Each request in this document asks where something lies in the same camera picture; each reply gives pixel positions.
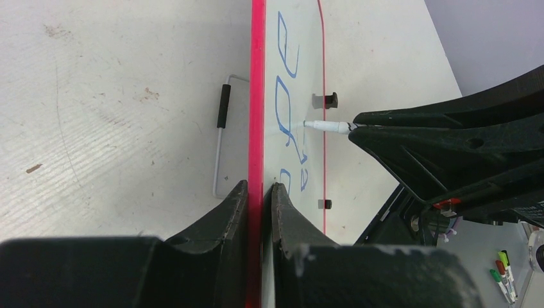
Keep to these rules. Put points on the red marker pen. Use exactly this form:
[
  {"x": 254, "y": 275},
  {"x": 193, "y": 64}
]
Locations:
[{"x": 502, "y": 272}]

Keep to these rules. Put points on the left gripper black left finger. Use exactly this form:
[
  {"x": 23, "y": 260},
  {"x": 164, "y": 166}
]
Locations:
[{"x": 204, "y": 265}]

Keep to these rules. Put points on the white marker pen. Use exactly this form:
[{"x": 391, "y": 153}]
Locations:
[{"x": 343, "y": 128}]

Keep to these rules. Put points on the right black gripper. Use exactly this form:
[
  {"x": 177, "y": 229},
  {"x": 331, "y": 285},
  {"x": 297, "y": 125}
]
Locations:
[{"x": 488, "y": 170}]

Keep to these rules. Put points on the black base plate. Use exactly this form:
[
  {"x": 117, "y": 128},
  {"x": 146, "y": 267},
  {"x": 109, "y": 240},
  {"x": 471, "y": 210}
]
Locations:
[{"x": 396, "y": 222}]

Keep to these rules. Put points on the black whiteboard clip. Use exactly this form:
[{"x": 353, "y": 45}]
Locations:
[
  {"x": 325, "y": 102},
  {"x": 324, "y": 204}
]

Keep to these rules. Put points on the pink-framed whiteboard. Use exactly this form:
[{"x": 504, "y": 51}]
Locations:
[{"x": 287, "y": 88}]

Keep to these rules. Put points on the dark green marker pen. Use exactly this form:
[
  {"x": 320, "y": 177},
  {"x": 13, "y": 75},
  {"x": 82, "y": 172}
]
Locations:
[{"x": 497, "y": 278}]

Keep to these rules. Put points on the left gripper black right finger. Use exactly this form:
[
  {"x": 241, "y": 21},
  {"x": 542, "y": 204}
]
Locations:
[{"x": 311, "y": 270}]

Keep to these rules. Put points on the wire whiteboard stand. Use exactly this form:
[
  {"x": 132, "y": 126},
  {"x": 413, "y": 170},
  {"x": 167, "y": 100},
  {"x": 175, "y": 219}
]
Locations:
[{"x": 231, "y": 160}]

